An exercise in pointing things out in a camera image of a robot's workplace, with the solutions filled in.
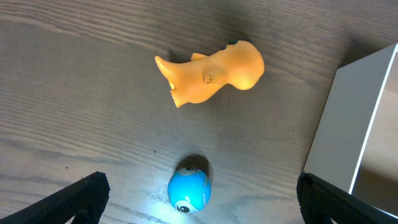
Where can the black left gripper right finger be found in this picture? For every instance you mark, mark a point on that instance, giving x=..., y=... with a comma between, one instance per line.
x=323, y=203

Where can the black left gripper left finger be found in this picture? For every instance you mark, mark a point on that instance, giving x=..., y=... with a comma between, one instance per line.
x=81, y=202

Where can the white cardboard box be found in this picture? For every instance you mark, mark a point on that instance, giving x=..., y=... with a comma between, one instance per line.
x=342, y=134

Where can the blue ball toy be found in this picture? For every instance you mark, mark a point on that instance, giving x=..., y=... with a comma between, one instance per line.
x=189, y=190

